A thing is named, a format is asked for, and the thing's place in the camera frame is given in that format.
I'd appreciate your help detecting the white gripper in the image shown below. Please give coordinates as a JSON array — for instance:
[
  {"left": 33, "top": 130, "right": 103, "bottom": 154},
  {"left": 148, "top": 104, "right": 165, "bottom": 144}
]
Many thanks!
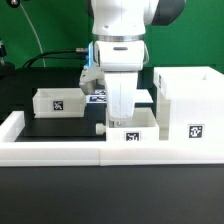
[{"left": 79, "top": 40, "right": 149, "bottom": 128}]

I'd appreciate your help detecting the white front drawer tray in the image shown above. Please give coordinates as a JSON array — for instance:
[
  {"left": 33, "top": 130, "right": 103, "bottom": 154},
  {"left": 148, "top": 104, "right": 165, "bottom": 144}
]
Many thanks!
[{"left": 96, "top": 107, "right": 159, "bottom": 143}]

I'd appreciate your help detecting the white drawer tray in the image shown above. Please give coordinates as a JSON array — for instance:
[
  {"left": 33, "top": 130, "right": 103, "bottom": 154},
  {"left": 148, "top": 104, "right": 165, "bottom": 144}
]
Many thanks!
[
  {"left": 96, "top": 107, "right": 159, "bottom": 143},
  {"left": 33, "top": 88, "right": 86, "bottom": 118}
]

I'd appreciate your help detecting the white drawer cabinet box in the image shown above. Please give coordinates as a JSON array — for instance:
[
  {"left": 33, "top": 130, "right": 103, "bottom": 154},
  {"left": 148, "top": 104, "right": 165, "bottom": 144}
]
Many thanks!
[{"left": 153, "top": 66, "right": 224, "bottom": 143}]

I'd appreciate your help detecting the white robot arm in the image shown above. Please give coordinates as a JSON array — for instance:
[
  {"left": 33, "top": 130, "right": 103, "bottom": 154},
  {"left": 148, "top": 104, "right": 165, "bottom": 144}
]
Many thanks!
[{"left": 80, "top": 0, "right": 186, "bottom": 123}]

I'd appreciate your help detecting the white rear drawer tray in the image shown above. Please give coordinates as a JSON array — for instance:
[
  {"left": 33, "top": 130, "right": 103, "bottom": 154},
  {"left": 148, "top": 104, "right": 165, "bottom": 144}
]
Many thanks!
[{"left": 33, "top": 88, "right": 86, "bottom": 118}]

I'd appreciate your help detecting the white marker tag sheet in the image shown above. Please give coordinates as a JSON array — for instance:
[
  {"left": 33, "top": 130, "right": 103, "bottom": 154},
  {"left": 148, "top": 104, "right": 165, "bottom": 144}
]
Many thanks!
[{"left": 86, "top": 89, "right": 153, "bottom": 103}]

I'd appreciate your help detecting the black cable bundle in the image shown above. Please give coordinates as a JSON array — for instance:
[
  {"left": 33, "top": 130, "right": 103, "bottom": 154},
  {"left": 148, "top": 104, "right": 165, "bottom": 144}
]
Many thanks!
[{"left": 21, "top": 47, "right": 90, "bottom": 69}]

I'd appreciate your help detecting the white foam border frame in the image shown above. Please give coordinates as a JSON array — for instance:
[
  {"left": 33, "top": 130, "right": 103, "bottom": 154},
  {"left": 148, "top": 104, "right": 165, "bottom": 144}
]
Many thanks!
[{"left": 0, "top": 111, "right": 224, "bottom": 167}]

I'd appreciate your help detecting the black camera stand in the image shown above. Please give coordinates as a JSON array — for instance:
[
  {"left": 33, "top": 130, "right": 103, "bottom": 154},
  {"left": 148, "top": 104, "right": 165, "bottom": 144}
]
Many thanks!
[{"left": 0, "top": 39, "right": 15, "bottom": 77}]

